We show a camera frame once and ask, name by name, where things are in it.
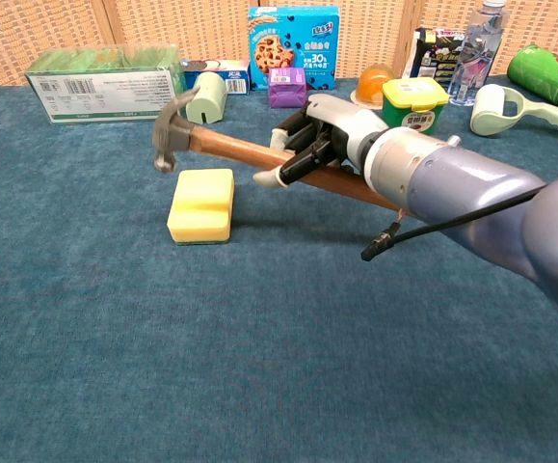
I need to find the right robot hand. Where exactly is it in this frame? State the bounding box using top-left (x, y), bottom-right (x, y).
top-left (252, 93), bottom-right (389, 189)

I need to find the blue table cloth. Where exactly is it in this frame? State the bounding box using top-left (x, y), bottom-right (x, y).
top-left (0, 74), bottom-right (558, 463)

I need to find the pale green cylindrical holder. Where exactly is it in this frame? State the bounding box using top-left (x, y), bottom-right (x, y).
top-left (184, 71), bottom-right (229, 125)

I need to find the green and white carton box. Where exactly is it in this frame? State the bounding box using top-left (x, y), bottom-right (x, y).
top-left (24, 43), bottom-right (188, 125)

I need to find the green chips can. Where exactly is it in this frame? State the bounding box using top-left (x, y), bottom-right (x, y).
top-left (506, 43), bottom-right (558, 122)

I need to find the pale green lint roller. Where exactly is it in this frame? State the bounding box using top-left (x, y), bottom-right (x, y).
top-left (468, 83), bottom-right (558, 145)

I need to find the clear plastic water bottle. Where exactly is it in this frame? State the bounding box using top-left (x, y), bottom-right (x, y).
top-left (446, 0), bottom-right (511, 108)

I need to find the yellow sponge with green base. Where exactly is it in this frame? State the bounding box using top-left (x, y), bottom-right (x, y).
top-left (166, 168), bottom-right (236, 246)

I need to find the blue cookie box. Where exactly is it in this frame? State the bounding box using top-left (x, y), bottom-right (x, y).
top-left (247, 5), bottom-right (341, 93)

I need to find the small purple carton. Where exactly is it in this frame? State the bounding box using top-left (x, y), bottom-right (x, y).
top-left (267, 67), bottom-right (307, 109)

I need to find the claw hammer with wooden handle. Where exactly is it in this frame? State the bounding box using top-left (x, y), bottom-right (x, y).
top-left (151, 87), bottom-right (404, 214)

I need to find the small blue and white box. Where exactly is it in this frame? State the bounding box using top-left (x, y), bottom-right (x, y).
top-left (180, 58), bottom-right (252, 96)

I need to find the green tub with yellow lid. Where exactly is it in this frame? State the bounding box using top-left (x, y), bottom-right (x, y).
top-left (380, 76), bottom-right (450, 136)

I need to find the black yellow snack pack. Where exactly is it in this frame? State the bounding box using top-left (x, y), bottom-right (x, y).
top-left (401, 26), bottom-right (469, 89)

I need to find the woven folding screen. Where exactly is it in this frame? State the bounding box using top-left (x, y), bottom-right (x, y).
top-left (0, 0), bottom-right (558, 90)

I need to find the orange jelly cup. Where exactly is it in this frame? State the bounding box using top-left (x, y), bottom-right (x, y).
top-left (349, 62), bottom-right (397, 110)

